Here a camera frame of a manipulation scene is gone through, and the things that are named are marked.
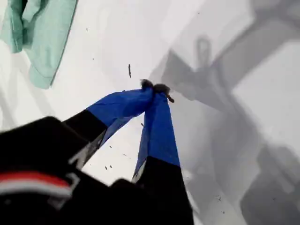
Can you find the pale green t-shirt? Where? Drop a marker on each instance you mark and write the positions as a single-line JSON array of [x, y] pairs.
[[47, 37]]

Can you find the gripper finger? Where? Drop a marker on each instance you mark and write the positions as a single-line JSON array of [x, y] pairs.
[[122, 105], [159, 136]]

